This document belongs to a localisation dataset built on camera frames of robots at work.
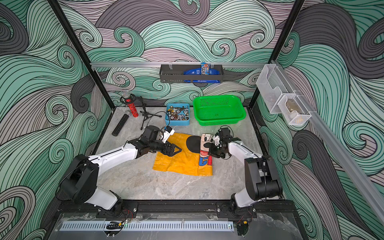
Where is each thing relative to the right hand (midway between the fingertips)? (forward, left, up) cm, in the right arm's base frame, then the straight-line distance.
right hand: (211, 153), depth 90 cm
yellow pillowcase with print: (-3, +11, -2) cm, 12 cm away
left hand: (0, +21, +10) cm, 23 cm away
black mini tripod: (+30, +46, +5) cm, 55 cm away
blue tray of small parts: (+35, +23, -2) cm, 42 cm away
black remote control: (+18, +65, 0) cm, 67 cm away
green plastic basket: (+41, -7, -4) cm, 42 cm away
